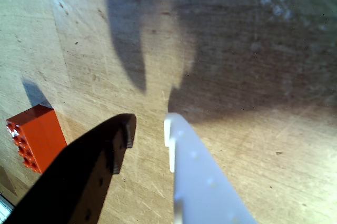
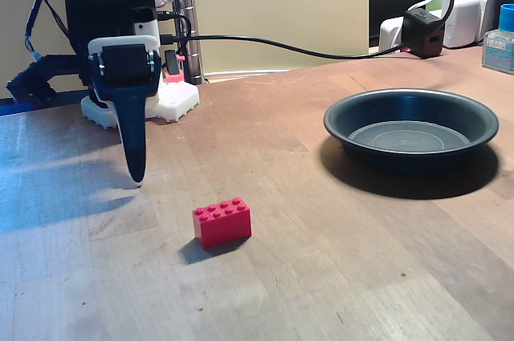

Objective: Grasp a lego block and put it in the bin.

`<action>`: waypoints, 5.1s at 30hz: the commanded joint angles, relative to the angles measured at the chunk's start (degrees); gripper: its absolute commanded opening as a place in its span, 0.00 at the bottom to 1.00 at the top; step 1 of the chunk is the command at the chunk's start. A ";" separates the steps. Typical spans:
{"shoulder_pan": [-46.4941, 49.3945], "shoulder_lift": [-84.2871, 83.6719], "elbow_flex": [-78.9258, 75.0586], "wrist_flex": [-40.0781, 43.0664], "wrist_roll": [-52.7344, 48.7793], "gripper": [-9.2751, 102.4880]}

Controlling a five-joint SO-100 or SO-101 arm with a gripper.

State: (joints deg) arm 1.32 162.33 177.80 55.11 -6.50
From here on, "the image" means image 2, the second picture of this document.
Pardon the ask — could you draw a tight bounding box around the red lego block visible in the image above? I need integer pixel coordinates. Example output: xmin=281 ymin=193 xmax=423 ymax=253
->
xmin=191 ymin=197 xmax=253 ymax=250

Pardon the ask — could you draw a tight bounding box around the red and black clamp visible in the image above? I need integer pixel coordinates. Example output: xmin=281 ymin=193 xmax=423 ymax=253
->
xmin=163 ymin=49 xmax=186 ymax=85

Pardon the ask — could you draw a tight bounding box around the dark blue strip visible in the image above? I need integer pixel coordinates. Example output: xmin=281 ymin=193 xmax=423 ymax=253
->
xmin=0 ymin=90 xmax=88 ymax=116

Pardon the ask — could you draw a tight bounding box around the white power strip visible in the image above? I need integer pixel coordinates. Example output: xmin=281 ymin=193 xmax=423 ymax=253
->
xmin=378 ymin=15 xmax=407 ymax=53

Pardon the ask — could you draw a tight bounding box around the black round metal pan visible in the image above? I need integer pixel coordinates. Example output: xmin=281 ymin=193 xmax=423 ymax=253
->
xmin=323 ymin=87 xmax=500 ymax=176

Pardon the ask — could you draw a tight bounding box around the black cube power adapter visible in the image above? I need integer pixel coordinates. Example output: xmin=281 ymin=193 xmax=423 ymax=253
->
xmin=402 ymin=7 xmax=446 ymax=59

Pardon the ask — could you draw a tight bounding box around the white power adapter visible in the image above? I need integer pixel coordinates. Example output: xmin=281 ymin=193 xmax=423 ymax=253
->
xmin=441 ymin=0 xmax=501 ymax=48

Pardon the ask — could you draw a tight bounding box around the bottle with blue cap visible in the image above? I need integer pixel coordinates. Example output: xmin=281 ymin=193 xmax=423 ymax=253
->
xmin=480 ymin=3 xmax=514 ymax=75

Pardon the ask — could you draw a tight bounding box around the black gripper camera with mount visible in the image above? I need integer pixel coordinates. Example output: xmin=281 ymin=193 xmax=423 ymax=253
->
xmin=5 ymin=53 xmax=88 ymax=104

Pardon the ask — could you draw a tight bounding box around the thin camera cable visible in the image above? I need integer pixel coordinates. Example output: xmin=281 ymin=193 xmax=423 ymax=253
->
xmin=22 ymin=0 xmax=71 ymax=61

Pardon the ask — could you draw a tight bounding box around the long black cable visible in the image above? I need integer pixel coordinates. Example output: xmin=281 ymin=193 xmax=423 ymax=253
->
xmin=159 ymin=34 xmax=407 ymax=60

